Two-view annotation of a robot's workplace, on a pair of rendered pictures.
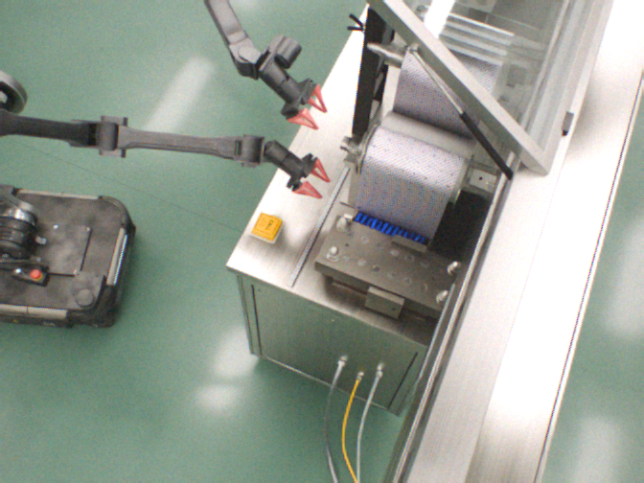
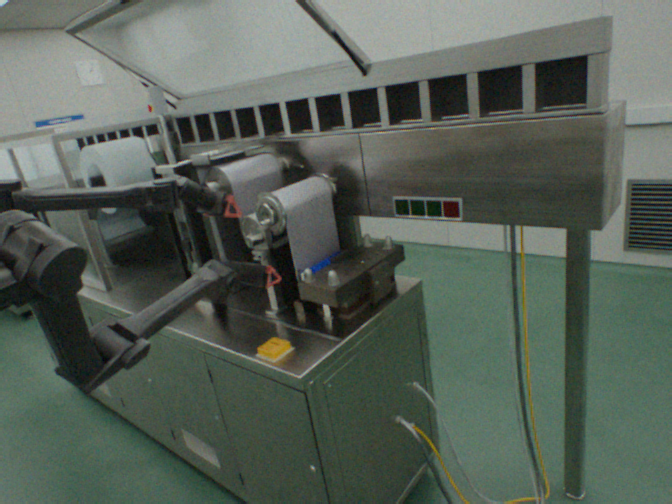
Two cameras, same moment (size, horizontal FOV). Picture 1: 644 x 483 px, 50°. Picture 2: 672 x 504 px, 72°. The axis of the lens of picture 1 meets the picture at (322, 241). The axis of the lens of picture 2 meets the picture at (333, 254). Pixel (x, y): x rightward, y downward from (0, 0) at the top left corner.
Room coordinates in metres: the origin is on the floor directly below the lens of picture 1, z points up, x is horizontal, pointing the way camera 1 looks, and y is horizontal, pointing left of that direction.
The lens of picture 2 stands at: (0.26, 1.18, 1.62)
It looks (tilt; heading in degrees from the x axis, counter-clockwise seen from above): 20 degrees down; 294
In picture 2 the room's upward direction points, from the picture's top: 10 degrees counter-clockwise
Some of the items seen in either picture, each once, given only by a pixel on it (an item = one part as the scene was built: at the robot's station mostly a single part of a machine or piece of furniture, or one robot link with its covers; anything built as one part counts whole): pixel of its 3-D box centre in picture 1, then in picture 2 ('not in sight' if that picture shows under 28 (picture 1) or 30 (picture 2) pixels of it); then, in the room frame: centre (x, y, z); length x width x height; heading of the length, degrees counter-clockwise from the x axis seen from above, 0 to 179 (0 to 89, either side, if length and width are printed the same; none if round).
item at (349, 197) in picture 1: (355, 172); (267, 271); (1.09, -0.08, 1.05); 0.06 x 0.05 x 0.31; 71
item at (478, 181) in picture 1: (482, 181); not in sight; (0.95, -0.39, 1.28); 0.06 x 0.05 x 0.02; 71
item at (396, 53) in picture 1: (399, 56); (213, 189); (1.29, -0.16, 1.33); 0.06 x 0.06 x 0.06; 71
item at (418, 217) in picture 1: (397, 210); (315, 243); (0.95, -0.20, 1.11); 0.23 x 0.01 x 0.18; 71
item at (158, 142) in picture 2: not in sight; (162, 141); (1.69, -0.43, 1.50); 0.14 x 0.14 x 0.06
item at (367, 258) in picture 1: (391, 267); (354, 270); (0.82, -0.20, 1.00); 0.40 x 0.16 x 0.06; 71
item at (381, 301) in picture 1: (383, 303); (380, 281); (0.73, -0.19, 0.96); 0.10 x 0.03 x 0.11; 71
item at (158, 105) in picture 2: not in sight; (155, 100); (1.56, -0.31, 1.66); 0.07 x 0.07 x 0.10; 49
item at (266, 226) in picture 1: (266, 226); (274, 348); (0.97, 0.17, 0.91); 0.07 x 0.07 x 0.02; 71
